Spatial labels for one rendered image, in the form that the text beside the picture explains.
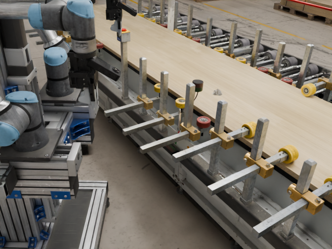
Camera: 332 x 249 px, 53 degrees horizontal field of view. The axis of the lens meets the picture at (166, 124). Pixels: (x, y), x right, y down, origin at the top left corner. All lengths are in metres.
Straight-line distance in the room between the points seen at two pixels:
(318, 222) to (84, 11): 1.38
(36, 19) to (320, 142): 1.49
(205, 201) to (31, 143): 1.40
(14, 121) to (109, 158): 1.86
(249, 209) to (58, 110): 1.14
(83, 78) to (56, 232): 1.34
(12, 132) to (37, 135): 0.20
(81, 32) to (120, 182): 1.94
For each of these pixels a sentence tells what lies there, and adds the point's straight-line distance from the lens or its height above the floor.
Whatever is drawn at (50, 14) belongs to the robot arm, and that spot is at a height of 1.63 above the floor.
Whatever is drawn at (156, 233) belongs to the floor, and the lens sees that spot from 2.46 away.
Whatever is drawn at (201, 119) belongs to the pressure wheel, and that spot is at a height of 0.90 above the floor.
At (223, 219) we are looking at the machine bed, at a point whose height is 0.17.
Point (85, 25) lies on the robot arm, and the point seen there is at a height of 1.60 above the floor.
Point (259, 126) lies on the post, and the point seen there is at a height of 1.14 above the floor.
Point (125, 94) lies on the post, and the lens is 2.53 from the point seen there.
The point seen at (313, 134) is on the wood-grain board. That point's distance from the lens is 2.00.
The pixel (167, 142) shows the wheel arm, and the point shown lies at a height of 0.85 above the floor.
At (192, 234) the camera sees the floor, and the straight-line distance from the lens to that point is 2.48.
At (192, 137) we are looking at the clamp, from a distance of 1.87.
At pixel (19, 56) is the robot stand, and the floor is 1.34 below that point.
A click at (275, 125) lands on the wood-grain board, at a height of 0.90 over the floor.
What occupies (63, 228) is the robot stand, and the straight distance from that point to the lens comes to 2.28.
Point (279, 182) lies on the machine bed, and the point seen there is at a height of 0.75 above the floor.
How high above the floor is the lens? 1.89
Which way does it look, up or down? 32 degrees down
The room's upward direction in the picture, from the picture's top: 2 degrees clockwise
